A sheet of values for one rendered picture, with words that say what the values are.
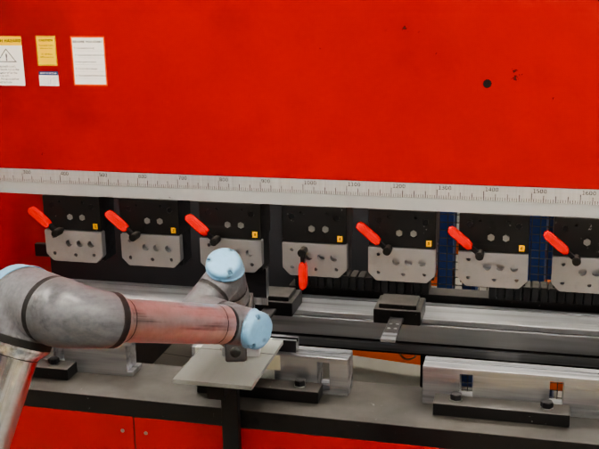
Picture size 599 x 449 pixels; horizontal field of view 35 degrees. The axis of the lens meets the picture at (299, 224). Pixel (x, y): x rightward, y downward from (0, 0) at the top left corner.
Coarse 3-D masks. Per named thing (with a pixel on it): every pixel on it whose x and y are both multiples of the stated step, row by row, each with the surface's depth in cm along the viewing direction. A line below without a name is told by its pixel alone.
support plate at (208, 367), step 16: (208, 352) 221; (272, 352) 220; (192, 368) 212; (208, 368) 212; (224, 368) 212; (240, 368) 212; (256, 368) 212; (192, 384) 206; (208, 384) 205; (224, 384) 204; (240, 384) 204
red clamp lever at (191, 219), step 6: (186, 216) 218; (192, 216) 218; (192, 222) 218; (198, 222) 218; (198, 228) 218; (204, 228) 218; (204, 234) 218; (210, 234) 219; (210, 240) 218; (216, 240) 217
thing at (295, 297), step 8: (272, 288) 254; (280, 288) 253; (288, 288) 253; (272, 296) 248; (280, 296) 247; (288, 296) 247; (296, 296) 251; (272, 304) 247; (280, 304) 246; (288, 304) 246; (296, 304) 250; (264, 312) 245; (272, 312) 244; (280, 312) 247; (288, 312) 246
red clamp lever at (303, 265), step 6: (300, 252) 213; (306, 252) 214; (300, 258) 214; (300, 264) 214; (306, 264) 215; (300, 270) 215; (306, 270) 215; (300, 276) 215; (306, 276) 215; (300, 282) 215; (306, 282) 216; (300, 288) 216
